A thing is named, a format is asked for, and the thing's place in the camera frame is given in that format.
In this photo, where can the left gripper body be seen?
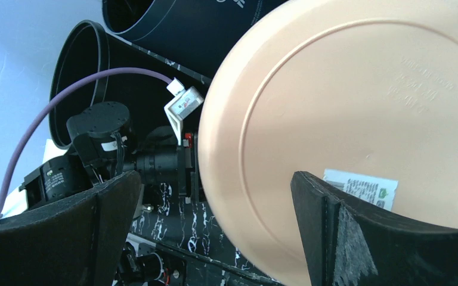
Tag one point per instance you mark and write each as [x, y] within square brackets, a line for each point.
[162, 159]

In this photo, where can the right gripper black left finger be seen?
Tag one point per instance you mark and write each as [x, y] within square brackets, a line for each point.
[77, 240]

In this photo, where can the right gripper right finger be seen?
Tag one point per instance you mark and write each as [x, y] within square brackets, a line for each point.
[348, 241]

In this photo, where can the dark navy bucket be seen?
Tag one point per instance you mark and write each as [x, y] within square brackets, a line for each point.
[197, 34]

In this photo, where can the orange bucket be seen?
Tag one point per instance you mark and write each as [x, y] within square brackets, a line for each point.
[361, 94]

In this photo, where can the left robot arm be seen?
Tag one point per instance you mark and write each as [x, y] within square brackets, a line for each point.
[104, 145]

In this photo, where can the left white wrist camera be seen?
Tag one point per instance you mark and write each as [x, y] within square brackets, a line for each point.
[184, 102]

